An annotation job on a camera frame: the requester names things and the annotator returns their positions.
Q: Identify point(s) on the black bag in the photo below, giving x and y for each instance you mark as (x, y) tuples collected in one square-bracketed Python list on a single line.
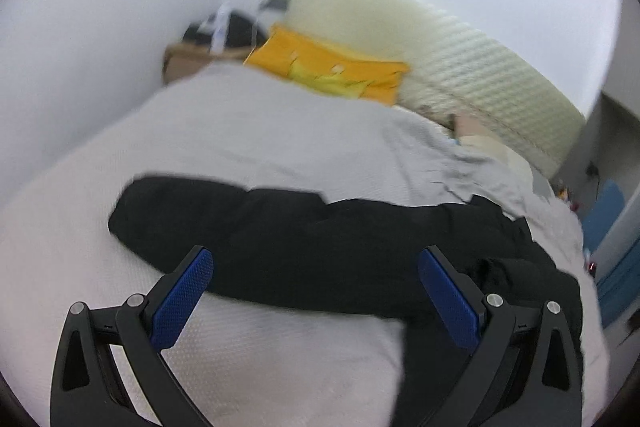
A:
[(227, 32)]

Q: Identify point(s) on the grey blanket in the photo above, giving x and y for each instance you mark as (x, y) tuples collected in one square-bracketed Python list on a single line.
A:
[(320, 142)]

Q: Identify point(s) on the blue chair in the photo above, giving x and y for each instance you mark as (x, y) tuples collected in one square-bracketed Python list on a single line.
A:
[(607, 252)]

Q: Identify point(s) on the white bed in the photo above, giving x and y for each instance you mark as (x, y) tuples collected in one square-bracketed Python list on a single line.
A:
[(200, 207)]

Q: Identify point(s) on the yellow pillow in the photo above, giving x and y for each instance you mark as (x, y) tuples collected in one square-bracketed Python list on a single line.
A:
[(327, 67)]

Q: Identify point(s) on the black garment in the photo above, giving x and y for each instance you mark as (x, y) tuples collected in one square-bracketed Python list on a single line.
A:
[(350, 257)]

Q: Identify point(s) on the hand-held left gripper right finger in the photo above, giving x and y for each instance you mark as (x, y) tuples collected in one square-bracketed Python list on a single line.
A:
[(450, 297)]

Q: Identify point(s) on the cream quilted headboard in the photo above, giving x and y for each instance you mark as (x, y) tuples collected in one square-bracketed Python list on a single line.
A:
[(445, 57)]

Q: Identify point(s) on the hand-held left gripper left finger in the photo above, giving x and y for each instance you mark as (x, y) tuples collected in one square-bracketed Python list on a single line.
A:
[(182, 297)]

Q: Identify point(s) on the wooden nightstand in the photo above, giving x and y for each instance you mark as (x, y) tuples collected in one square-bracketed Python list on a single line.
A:
[(182, 62)]

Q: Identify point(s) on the beige pillow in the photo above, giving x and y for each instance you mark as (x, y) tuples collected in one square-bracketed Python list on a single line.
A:
[(492, 147)]

